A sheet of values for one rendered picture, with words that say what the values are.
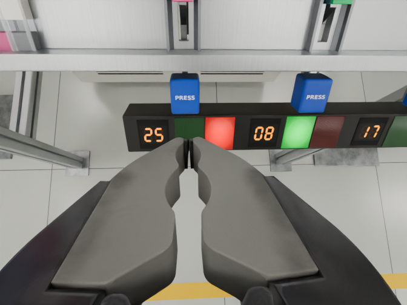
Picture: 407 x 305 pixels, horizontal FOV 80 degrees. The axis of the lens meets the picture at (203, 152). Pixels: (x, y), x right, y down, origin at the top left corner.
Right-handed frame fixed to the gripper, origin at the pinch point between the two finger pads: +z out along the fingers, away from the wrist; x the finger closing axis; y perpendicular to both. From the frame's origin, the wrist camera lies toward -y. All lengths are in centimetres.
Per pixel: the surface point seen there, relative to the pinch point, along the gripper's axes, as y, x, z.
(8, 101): 24, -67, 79
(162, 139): 5.4, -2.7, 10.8
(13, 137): 19, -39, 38
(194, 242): 64, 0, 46
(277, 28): -4.5, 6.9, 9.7
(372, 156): 43, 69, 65
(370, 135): 5.5, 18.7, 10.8
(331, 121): 3.8, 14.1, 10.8
